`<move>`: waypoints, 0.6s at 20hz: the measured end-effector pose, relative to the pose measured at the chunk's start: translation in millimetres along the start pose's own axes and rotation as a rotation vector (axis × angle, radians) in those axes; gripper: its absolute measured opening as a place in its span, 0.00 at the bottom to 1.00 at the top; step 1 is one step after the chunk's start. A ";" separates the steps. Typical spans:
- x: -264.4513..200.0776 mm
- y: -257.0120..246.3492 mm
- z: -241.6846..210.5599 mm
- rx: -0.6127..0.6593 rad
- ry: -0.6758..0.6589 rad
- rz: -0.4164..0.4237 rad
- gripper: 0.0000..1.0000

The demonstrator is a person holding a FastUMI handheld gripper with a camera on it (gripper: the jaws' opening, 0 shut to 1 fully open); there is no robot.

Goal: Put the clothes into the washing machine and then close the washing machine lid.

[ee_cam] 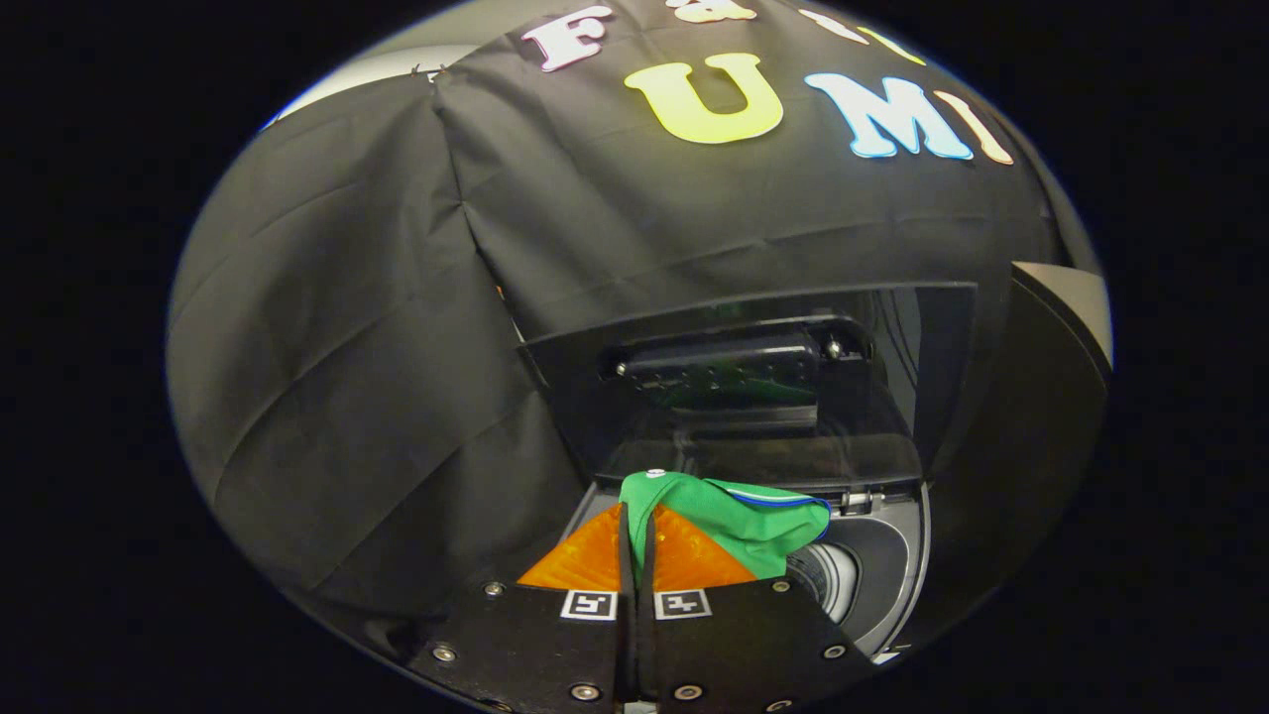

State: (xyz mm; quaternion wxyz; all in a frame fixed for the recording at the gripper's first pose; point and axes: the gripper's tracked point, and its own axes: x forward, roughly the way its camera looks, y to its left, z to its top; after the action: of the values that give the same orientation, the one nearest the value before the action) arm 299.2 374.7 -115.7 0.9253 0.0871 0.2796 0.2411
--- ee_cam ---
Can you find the black backdrop cloth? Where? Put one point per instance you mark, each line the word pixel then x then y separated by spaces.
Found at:
pixel 347 347

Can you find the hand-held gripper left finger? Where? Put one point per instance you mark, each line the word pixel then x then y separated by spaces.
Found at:
pixel 555 645

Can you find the dark washing machine lid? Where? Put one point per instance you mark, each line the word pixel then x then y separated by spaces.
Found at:
pixel 595 397

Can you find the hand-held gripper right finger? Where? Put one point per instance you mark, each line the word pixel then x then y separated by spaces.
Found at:
pixel 734 645

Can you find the beige cabinet with dark frame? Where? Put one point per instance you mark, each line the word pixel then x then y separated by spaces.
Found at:
pixel 1011 446

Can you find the green polo shirt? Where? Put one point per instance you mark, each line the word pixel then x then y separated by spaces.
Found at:
pixel 763 521

